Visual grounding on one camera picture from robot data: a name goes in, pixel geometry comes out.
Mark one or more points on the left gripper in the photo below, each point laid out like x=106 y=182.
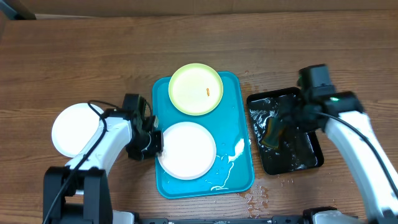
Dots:
x=157 y=149

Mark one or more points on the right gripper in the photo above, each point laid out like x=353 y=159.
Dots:
x=287 y=105

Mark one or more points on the green yellow sponge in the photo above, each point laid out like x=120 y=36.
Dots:
x=274 y=129

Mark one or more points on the white plate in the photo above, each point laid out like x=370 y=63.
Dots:
x=189 y=151
x=73 y=128

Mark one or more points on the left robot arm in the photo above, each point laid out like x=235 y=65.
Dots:
x=93 y=138

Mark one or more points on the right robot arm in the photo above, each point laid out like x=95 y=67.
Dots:
x=342 y=118

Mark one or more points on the black water tray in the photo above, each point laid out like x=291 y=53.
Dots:
x=297 y=150

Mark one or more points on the teal plastic tray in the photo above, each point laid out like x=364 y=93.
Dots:
x=233 y=169

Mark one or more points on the light green plate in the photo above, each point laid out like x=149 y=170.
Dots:
x=195 y=89

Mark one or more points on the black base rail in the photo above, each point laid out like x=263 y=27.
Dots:
x=307 y=217

